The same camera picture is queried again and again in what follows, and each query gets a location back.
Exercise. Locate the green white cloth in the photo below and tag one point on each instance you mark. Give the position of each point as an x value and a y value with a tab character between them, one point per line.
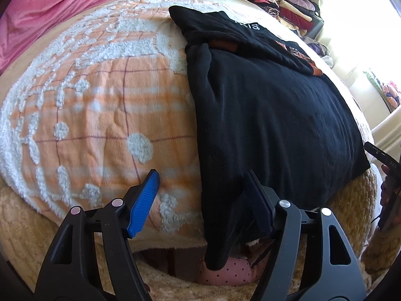
373	81

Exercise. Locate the cloth bag of clothes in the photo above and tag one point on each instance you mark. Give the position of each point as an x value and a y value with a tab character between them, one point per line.
321	50

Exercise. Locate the pink pillow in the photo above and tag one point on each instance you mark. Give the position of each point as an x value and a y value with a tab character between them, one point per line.
47	6

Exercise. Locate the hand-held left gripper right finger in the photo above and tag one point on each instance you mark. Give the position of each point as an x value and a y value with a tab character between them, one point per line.
260	202

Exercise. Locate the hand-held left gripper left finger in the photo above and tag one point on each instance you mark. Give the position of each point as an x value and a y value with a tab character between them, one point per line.
144	200

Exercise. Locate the orange white tufted blanket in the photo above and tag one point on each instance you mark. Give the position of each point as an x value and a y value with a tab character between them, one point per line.
94	100

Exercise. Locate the pile of folded clothes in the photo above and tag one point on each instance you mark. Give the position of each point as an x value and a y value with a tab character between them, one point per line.
282	3

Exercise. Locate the black sweater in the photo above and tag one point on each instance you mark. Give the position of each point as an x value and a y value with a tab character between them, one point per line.
266	116

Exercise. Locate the white plastic object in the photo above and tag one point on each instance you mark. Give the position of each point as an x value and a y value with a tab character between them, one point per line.
387	131

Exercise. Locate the floral cloth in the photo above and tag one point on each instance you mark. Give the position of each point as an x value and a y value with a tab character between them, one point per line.
391	94

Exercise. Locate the beige fleece bed sheet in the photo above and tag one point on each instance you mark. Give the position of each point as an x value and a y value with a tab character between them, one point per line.
22	225

